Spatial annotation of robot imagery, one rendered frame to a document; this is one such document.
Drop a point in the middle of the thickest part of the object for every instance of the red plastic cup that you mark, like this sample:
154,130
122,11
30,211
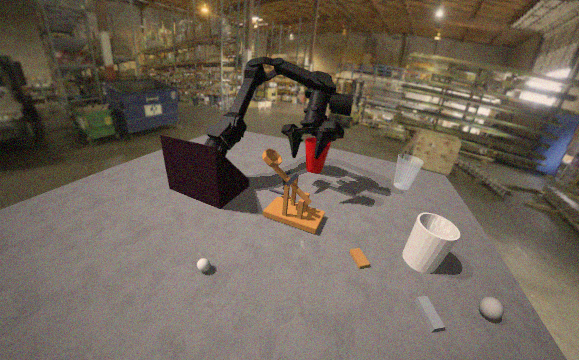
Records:
314,165

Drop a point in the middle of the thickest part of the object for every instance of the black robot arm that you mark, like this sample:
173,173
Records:
321,90

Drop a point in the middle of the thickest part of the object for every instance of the small white ball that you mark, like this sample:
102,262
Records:
203,265

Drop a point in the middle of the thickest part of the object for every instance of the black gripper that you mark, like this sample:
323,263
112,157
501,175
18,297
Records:
313,123

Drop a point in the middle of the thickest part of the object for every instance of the beige ball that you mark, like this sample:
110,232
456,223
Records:
491,308

